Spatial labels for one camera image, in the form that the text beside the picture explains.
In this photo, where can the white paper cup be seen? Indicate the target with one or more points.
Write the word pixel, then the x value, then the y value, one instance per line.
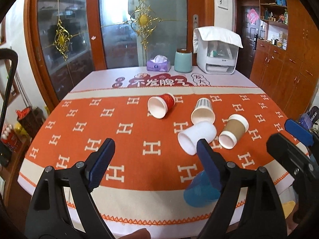
pixel 189 137

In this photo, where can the purple tissue box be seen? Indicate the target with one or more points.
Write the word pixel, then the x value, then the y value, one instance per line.
pixel 158 64

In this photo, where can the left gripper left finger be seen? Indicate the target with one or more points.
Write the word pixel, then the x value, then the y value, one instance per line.
pixel 48 215

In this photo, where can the person hand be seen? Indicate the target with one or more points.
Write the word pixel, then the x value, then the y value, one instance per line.
pixel 139 234

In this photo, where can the dark entrance door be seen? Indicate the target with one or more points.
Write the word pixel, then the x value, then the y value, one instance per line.
pixel 247 25

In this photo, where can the wooden glass sliding door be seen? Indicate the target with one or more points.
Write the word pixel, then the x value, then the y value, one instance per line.
pixel 68 39

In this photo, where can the red paper cup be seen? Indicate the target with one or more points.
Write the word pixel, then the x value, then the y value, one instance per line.
pixel 159 106

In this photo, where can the wooden cabinet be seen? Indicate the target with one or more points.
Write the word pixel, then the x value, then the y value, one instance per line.
pixel 286 61

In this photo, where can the brown sleeve paper cup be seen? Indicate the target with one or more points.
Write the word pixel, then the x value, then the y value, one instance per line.
pixel 236 126

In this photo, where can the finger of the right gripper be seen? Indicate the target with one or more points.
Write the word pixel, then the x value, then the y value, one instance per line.
pixel 300 167
pixel 298 132

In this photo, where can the blue translucent plastic cup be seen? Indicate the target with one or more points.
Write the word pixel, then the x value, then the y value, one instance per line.
pixel 200 193

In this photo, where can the teal ceramic canister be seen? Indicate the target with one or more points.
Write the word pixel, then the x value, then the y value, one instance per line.
pixel 183 61

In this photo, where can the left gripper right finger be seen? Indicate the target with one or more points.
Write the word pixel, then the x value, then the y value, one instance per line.
pixel 262 215

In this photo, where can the white countertop appliance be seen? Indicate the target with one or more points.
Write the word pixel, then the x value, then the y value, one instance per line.
pixel 216 49

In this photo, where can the striped paper cup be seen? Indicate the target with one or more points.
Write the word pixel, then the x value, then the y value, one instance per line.
pixel 203 111

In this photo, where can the orange H pattern blanket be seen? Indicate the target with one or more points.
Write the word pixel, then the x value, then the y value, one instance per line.
pixel 149 141

